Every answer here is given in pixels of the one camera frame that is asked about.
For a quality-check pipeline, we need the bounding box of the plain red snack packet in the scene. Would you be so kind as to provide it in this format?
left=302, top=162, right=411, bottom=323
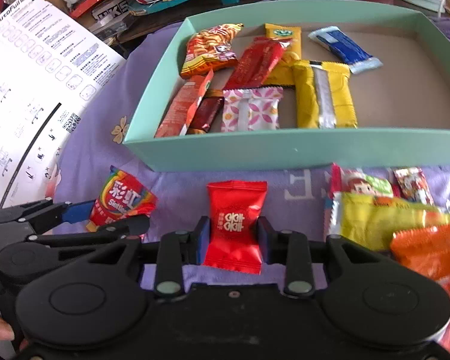
left=202, top=181, right=269, bottom=275

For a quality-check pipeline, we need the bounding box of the pink floral snack packet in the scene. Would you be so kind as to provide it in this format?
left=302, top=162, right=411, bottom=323
left=220, top=86, right=284, bottom=133

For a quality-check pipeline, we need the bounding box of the long orange-red snack packet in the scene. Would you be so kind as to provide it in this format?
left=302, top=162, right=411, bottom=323
left=154, top=69, right=214, bottom=139

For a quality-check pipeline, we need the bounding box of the dark red gold snack packet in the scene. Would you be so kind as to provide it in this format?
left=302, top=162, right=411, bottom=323
left=185, top=97, right=225, bottom=136

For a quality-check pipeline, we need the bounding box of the blue snack packet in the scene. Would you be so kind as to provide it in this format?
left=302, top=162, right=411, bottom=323
left=308, top=26, right=384, bottom=75

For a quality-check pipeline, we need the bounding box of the long red snack packet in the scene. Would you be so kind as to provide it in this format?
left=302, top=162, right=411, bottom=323
left=223, top=37, right=289, bottom=91

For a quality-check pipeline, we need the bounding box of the red rainbow candy packet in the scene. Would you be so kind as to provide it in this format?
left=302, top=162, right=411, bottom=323
left=86, top=166, right=158, bottom=242

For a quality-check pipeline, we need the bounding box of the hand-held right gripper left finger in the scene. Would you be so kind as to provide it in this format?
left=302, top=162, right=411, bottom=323
left=70, top=216, right=211, bottom=301

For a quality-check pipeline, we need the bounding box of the green white cartoon packet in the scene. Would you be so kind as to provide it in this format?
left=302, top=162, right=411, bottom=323
left=324, top=163, right=394, bottom=241

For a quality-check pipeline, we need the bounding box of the red stick snack bag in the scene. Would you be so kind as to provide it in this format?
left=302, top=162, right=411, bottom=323
left=180, top=22, right=245, bottom=80

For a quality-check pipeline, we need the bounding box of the yellow-green snack packet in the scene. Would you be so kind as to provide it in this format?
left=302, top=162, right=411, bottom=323
left=339, top=193, right=450, bottom=252

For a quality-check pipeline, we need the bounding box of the yellow snack packet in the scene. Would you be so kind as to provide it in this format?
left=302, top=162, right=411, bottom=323
left=292, top=60, right=359, bottom=130

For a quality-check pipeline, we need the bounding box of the purple floral blanket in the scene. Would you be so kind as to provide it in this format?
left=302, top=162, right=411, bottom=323
left=52, top=0, right=450, bottom=308

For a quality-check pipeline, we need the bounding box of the teal cardboard box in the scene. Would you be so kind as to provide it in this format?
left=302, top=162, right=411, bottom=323
left=122, top=0, right=450, bottom=173

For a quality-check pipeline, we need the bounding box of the white printed instruction sheet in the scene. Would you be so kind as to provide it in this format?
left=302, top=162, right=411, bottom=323
left=0, top=0, right=126, bottom=218

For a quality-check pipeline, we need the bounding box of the dark printed box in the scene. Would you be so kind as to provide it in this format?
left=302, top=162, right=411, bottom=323
left=92, top=5, right=130, bottom=42

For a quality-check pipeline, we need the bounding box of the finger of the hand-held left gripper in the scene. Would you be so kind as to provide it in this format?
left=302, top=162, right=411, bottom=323
left=0, top=199, right=97, bottom=236
left=25, top=216, right=151, bottom=261

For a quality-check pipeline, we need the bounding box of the yellow packet green logo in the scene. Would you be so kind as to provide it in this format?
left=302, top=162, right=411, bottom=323
left=264, top=23, right=302, bottom=87

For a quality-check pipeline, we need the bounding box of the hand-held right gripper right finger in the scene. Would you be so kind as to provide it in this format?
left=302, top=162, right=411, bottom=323
left=257, top=218, right=395, bottom=298

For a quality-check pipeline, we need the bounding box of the small red white candy packet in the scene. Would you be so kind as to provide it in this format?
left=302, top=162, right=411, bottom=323
left=393, top=167, right=435, bottom=206

